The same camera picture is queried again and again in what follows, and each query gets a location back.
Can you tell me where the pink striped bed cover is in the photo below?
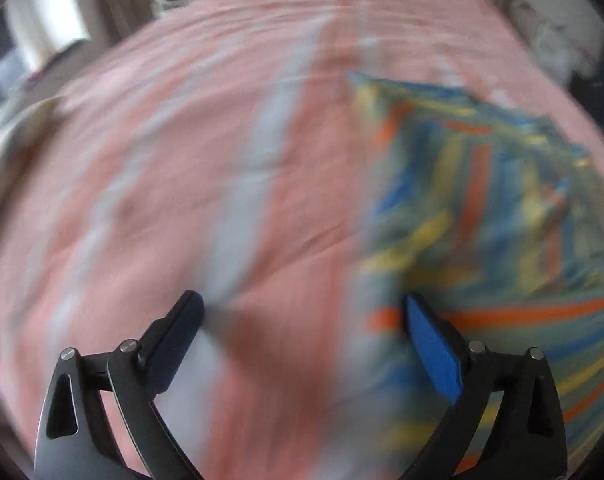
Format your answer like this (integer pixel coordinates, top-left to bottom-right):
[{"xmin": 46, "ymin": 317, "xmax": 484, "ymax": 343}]
[{"xmin": 0, "ymin": 0, "xmax": 604, "ymax": 479}]

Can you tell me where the striped pillow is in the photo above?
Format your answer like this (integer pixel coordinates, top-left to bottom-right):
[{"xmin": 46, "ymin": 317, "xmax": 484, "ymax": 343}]
[{"xmin": 0, "ymin": 96, "xmax": 61, "ymax": 215}]

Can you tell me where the striped knit sweater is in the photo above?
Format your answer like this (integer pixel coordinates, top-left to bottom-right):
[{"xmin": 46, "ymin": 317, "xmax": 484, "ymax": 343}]
[{"xmin": 349, "ymin": 73, "xmax": 604, "ymax": 471}]

